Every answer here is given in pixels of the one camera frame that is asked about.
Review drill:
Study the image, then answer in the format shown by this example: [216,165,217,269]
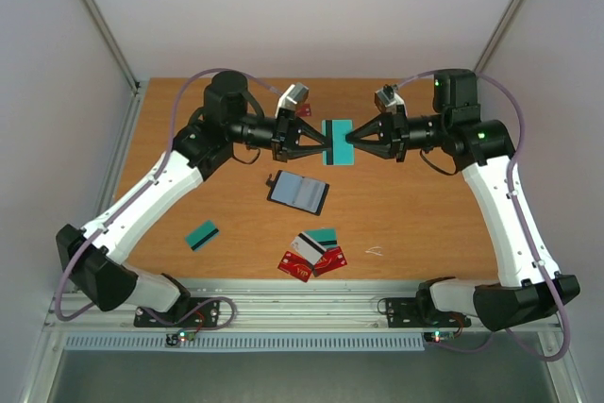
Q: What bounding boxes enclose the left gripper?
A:
[228,107,333,161]

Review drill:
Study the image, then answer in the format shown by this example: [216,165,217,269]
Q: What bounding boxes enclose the teal card with black stripe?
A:
[322,119,355,166]

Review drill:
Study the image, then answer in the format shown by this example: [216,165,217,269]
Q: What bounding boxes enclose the black leather card holder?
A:
[265,170,329,216]

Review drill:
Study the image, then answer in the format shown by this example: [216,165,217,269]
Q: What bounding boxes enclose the dark red card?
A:
[277,251,313,282]

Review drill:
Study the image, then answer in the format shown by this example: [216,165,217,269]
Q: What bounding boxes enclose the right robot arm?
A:
[345,69,580,331]

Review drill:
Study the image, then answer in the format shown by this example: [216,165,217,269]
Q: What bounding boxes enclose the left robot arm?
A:
[56,69,329,326]

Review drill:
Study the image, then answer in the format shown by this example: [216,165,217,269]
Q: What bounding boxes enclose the lone red card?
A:
[296,104,311,117]

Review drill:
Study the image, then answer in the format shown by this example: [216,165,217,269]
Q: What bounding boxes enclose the large teal card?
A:
[305,228,338,249]

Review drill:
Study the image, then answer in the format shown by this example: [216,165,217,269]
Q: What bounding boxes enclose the white card with black stripe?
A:
[291,232,327,265]

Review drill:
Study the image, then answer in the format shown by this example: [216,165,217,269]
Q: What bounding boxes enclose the red card in pile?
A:
[312,246,347,277]

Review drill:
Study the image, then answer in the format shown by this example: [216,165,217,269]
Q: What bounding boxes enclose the teal card far left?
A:
[185,220,219,251]

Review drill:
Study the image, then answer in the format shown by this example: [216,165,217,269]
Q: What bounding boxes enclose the right controller board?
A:
[424,330,459,344]

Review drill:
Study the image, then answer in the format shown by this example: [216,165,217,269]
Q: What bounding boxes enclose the controller board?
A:
[424,330,459,344]
[164,330,196,347]

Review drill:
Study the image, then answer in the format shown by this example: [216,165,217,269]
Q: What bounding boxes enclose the left controller board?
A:
[164,330,196,347]

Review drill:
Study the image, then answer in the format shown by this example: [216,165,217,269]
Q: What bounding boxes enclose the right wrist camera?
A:
[374,84,406,113]

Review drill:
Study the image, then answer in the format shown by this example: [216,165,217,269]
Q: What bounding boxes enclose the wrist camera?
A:
[374,84,406,113]
[276,82,310,117]

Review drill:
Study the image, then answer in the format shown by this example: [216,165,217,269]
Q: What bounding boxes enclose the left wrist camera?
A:
[276,82,310,117]

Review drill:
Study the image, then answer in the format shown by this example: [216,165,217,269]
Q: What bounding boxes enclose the aluminium front rail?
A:
[44,278,565,334]

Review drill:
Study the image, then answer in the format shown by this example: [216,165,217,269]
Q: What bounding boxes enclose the left rear aluminium post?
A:
[54,0,141,92]

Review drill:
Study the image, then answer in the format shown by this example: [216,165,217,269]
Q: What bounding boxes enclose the aluminium post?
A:
[54,0,141,92]
[471,0,527,74]

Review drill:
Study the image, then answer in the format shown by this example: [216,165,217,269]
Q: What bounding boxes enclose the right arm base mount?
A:
[377,277,471,329]

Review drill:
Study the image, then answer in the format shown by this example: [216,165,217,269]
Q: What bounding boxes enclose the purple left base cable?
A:
[141,296,238,331]

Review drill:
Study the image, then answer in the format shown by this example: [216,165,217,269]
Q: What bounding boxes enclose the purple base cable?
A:
[433,330,495,354]
[141,296,238,331]

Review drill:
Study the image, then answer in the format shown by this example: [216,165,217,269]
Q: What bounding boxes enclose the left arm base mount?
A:
[126,273,236,330]

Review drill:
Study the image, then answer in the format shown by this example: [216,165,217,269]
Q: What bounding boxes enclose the white slotted cable duct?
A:
[64,332,425,353]

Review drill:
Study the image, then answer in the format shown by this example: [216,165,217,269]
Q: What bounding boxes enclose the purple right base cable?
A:
[433,330,495,354]

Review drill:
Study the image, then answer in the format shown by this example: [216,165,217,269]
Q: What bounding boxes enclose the right rear aluminium post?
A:
[471,0,527,74]

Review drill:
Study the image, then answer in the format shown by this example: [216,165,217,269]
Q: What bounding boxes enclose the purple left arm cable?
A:
[51,67,289,322]

